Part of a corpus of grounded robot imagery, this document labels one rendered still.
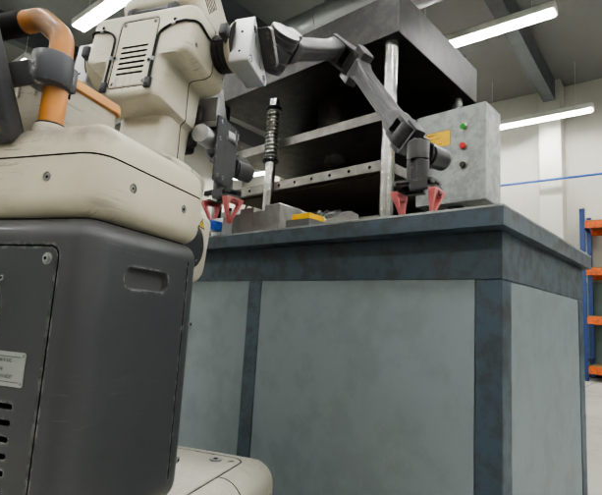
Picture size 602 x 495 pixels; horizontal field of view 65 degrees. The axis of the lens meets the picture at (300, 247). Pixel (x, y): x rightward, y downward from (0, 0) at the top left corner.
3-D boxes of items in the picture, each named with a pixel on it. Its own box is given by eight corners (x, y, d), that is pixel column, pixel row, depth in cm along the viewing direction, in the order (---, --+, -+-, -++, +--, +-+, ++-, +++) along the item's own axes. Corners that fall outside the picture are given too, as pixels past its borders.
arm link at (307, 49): (323, 57, 155) (340, 28, 150) (355, 82, 153) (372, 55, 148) (247, 57, 119) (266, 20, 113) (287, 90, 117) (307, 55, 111)
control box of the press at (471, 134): (481, 498, 164) (483, 97, 185) (404, 474, 184) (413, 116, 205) (504, 483, 180) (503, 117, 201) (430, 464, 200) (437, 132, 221)
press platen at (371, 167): (386, 169, 207) (386, 158, 207) (226, 199, 280) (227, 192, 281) (458, 205, 261) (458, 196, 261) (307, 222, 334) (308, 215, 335)
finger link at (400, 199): (400, 225, 124) (401, 190, 126) (425, 223, 120) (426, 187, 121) (388, 220, 119) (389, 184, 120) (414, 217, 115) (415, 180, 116)
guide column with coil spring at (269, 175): (257, 340, 238) (274, 97, 257) (249, 339, 242) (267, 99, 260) (265, 340, 242) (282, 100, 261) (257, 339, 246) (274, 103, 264)
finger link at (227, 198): (226, 226, 143) (229, 196, 144) (243, 224, 138) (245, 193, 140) (208, 222, 138) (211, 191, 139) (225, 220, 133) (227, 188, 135)
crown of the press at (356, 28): (396, 111, 196) (400, -23, 204) (205, 164, 283) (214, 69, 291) (476, 166, 257) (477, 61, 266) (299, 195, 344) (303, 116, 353)
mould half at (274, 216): (278, 235, 129) (281, 187, 131) (218, 241, 147) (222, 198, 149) (378, 258, 166) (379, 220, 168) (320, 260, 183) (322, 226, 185)
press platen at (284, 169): (392, 117, 212) (392, 106, 213) (233, 160, 286) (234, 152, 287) (458, 161, 263) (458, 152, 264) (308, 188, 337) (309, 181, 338)
